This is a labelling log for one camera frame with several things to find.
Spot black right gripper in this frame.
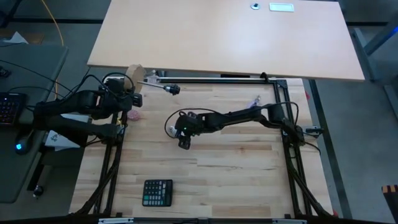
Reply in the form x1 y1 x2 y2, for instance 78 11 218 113
174 111 206 151

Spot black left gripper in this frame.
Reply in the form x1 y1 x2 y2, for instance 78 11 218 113
91 77 144 119

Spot lamp stand with wooden base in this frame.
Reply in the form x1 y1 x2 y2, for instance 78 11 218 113
125 63 182 96

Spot pink round patterned container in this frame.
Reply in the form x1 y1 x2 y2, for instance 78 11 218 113
127 109 142 122

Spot black calculator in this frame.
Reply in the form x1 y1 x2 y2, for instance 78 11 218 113
142 179 174 208

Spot white printed paper sheet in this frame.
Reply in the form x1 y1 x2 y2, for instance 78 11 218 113
44 113 91 152

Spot grey side table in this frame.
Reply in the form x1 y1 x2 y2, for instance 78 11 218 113
0 43 70 205

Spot beige desk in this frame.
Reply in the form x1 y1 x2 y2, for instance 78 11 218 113
86 0 366 82

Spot black computer mouse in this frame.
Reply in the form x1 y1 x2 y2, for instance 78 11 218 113
14 129 34 156

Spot black backlit keyboard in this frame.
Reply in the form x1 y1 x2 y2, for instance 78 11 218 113
0 91 27 126

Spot white paper scrap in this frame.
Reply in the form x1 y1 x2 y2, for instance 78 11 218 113
2 30 29 45

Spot black round knob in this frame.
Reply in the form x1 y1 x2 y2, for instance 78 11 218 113
32 184 45 198

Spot white rectangular desk plate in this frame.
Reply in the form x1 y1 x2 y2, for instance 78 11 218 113
269 2 295 13

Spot black orange striped object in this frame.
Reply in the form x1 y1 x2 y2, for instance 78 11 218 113
381 184 398 223

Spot grey metal desk leg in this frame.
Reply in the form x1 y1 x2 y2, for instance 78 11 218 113
363 26 398 57

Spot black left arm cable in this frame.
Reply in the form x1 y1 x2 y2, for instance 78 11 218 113
101 72 136 94

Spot purple handled pliers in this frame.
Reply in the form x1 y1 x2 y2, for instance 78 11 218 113
248 95 262 108

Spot yellow cable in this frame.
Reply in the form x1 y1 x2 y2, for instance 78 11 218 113
40 0 65 100

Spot silver metal bracket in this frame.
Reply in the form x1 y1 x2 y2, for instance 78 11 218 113
98 217 135 224
271 218 308 224

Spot black metal table frame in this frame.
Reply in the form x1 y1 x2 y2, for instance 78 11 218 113
70 72 335 218

